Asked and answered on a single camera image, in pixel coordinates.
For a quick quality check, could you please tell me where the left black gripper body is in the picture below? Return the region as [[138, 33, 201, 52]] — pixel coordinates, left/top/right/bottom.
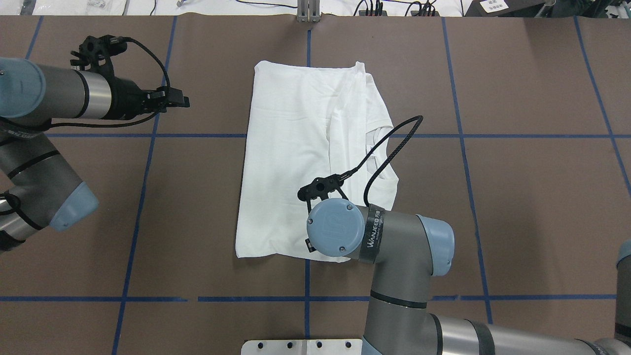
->
[[105, 76, 158, 120]]

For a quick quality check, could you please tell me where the white printed t-shirt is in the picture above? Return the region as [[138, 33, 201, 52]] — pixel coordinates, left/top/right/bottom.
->
[[235, 61, 394, 263]]

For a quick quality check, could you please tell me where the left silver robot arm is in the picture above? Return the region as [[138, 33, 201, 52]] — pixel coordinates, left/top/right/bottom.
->
[[0, 54, 190, 252]]

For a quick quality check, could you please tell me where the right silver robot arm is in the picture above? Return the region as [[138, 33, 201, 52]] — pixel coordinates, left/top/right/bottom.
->
[[306, 198, 630, 355]]

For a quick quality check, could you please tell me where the clear plastic sleeve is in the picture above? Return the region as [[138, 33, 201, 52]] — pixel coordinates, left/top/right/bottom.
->
[[18, 0, 129, 16]]

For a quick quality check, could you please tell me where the black box white label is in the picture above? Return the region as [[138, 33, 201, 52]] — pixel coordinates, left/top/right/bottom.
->
[[464, 0, 545, 18]]

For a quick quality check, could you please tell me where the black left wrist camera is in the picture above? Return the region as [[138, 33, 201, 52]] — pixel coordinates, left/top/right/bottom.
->
[[70, 35, 128, 78]]

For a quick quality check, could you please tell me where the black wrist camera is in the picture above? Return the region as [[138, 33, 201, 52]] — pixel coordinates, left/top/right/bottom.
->
[[297, 175, 349, 202], [70, 35, 128, 78]]

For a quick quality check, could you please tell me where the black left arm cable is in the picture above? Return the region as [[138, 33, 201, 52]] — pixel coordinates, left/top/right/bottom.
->
[[30, 37, 171, 131]]

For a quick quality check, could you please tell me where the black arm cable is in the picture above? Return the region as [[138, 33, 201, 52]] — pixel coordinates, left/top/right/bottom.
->
[[30, 37, 171, 131], [340, 115, 424, 208]]

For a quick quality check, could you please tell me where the aluminium frame post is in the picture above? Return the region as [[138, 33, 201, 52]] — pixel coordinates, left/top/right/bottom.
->
[[297, 0, 321, 23]]

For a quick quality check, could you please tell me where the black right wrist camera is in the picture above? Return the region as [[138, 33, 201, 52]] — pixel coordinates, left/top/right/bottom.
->
[[297, 175, 349, 202]]

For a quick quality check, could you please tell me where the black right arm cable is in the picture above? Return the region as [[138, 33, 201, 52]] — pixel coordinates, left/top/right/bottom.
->
[[340, 115, 424, 208]]

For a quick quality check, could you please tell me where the white pedestal column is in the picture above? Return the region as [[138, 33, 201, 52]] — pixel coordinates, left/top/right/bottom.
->
[[241, 339, 362, 355]]

